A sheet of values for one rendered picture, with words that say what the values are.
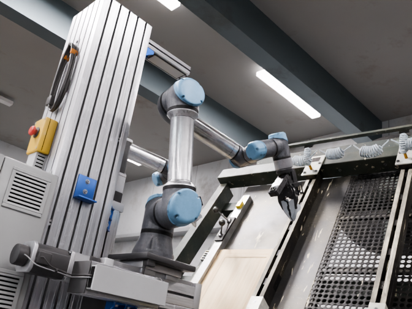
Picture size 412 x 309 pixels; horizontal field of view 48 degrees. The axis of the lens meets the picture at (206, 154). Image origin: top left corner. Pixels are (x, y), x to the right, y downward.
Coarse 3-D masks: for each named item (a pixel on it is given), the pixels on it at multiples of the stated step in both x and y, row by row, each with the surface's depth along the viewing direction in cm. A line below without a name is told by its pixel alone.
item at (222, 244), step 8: (240, 200) 287; (248, 200) 286; (240, 208) 279; (232, 216) 276; (240, 216) 276; (232, 224) 269; (232, 232) 268; (224, 240) 260; (216, 248) 255; (208, 256) 252; (216, 256) 252; (208, 264) 246; (200, 272) 243; (192, 280) 240; (200, 280) 239
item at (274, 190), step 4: (280, 176) 190; (284, 176) 188; (276, 180) 189; (280, 180) 187; (284, 180) 187; (276, 184) 186; (280, 184) 184; (284, 184) 186; (272, 188) 184; (276, 188) 183; (280, 188) 184; (268, 192) 185; (272, 192) 183; (276, 192) 182; (280, 192) 183; (272, 196) 184
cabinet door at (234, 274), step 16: (224, 256) 249; (240, 256) 243; (256, 256) 237; (208, 272) 243; (224, 272) 238; (240, 272) 232; (256, 272) 227; (208, 288) 233; (224, 288) 227; (240, 288) 222; (208, 304) 223; (224, 304) 218; (240, 304) 213
